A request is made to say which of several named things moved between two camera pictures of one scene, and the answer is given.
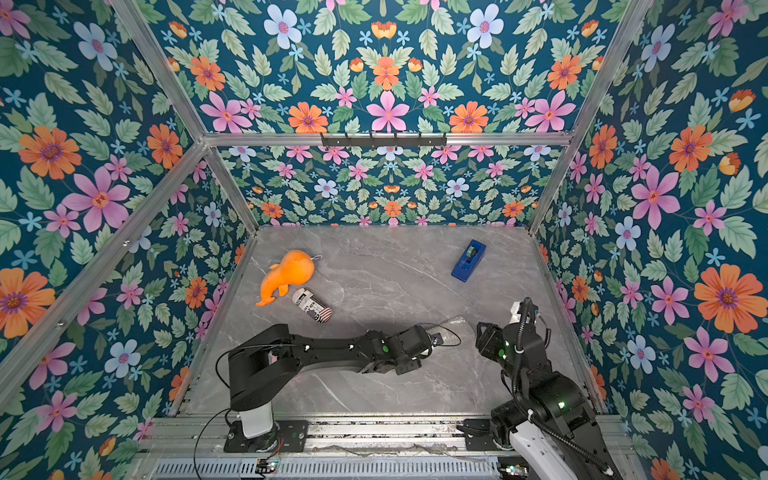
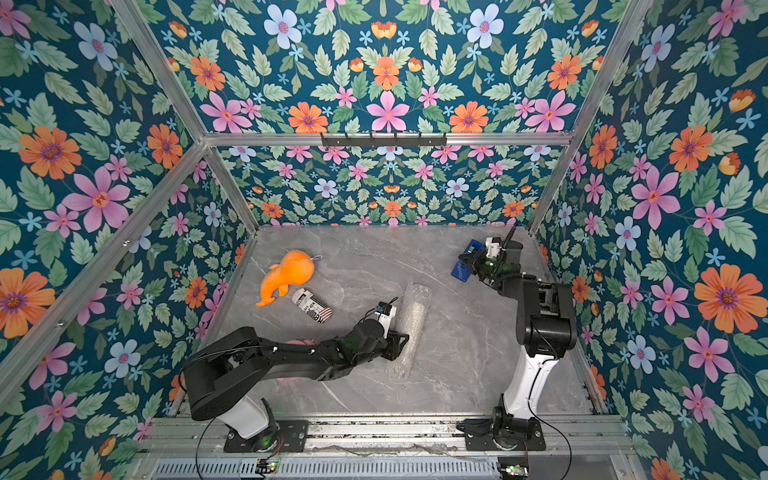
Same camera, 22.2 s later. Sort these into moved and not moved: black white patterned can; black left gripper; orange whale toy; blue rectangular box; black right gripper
Moved: black left gripper; black right gripper
Not moved: orange whale toy; black white patterned can; blue rectangular box
